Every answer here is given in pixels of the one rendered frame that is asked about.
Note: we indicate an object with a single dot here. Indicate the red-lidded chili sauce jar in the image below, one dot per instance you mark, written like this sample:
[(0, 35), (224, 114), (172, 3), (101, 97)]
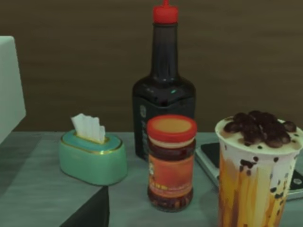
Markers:
[(171, 165)]

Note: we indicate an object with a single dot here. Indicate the green tissue box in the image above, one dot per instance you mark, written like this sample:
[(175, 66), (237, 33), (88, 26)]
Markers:
[(94, 165)]

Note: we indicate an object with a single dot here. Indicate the bubble tea cup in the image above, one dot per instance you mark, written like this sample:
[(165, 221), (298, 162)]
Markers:
[(254, 170)]

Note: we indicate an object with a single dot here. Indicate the dark soy sauce bottle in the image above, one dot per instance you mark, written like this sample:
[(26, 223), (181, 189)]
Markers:
[(163, 78)]

